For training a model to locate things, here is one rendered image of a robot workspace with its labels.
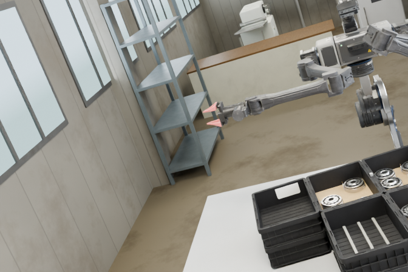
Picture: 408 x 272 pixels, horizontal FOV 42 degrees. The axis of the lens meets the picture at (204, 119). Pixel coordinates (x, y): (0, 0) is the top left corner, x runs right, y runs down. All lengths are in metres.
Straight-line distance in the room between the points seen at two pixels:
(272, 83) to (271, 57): 0.37
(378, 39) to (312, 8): 8.34
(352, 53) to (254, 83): 4.57
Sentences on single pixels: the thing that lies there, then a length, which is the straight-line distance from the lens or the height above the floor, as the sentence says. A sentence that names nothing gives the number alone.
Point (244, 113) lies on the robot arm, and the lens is 2.46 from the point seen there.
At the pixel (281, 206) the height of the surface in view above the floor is 0.83.
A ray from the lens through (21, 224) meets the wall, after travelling 3.90.
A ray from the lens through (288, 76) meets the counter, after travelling 7.43.
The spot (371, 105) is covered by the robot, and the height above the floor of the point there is 1.12.
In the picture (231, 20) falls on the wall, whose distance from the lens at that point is 10.93.
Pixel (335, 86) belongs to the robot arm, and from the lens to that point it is 2.48.
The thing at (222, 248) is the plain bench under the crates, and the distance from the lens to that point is 2.99.
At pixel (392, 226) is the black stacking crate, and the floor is 0.83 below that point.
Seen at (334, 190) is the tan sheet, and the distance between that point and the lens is 2.91.
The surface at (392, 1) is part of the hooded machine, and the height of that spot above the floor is 0.61.
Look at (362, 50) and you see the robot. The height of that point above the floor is 1.43.
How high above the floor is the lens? 2.19
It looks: 16 degrees down
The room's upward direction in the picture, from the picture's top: 20 degrees counter-clockwise
